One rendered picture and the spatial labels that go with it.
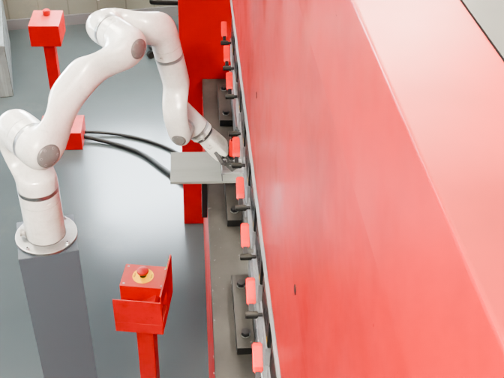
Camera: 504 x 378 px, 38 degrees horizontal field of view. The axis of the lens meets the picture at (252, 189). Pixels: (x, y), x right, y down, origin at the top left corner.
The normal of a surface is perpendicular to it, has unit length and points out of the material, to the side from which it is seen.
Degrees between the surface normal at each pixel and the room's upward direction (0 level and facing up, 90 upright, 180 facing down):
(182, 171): 0
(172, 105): 56
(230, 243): 0
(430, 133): 0
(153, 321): 90
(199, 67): 90
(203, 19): 90
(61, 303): 90
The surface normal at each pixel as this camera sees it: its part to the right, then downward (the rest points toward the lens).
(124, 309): -0.07, 0.61
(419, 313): -1.00, 0.02
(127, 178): 0.04, -0.79
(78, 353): 0.27, 0.60
